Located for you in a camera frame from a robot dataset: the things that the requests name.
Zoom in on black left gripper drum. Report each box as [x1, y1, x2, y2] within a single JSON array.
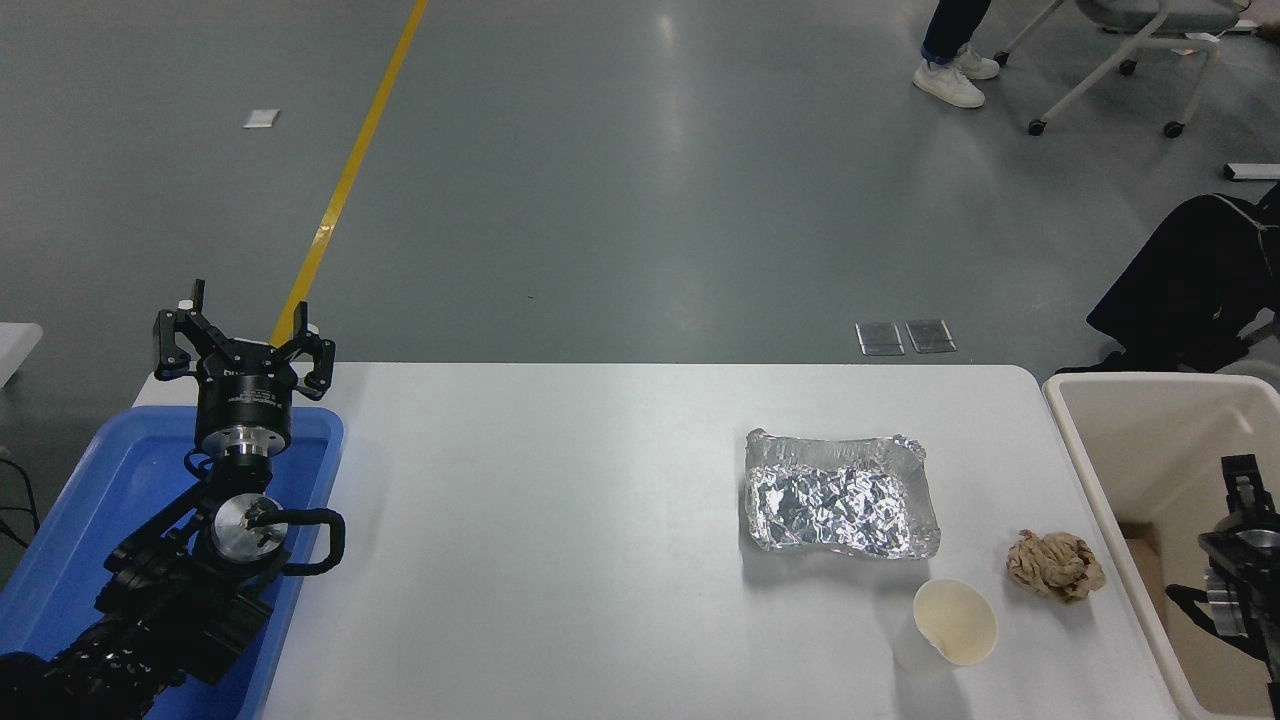
[[196, 345, 300, 434]]

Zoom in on white paper cup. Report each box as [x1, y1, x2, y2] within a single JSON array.
[[913, 578, 999, 668]]

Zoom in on large pale bin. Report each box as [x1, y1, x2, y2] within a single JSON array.
[[1042, 372, 1280, 719]]

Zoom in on white side table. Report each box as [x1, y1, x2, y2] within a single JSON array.
[[0, 323, 44, 389]]

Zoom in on blue plastic tray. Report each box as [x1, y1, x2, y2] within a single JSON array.
[[0, 405, 346, 720]]

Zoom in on crumpled tan paper ball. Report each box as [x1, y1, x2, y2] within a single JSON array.
[[1006, 530, 1107, 604]]

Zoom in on person in black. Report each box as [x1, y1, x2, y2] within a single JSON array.
[[1055, 183, 1280, 376]]

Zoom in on crumpled foil tray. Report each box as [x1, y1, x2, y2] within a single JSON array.
[[744, 428, 943, 561]]

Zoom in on white wheeled office chair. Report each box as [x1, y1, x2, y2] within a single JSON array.
[[995, 0, 1251, 139]]

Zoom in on standing person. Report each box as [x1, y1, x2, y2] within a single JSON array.
[[912, 0, 1001, 109]]

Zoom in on black cables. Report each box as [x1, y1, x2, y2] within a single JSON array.
[[0, 448, 41, 549]]

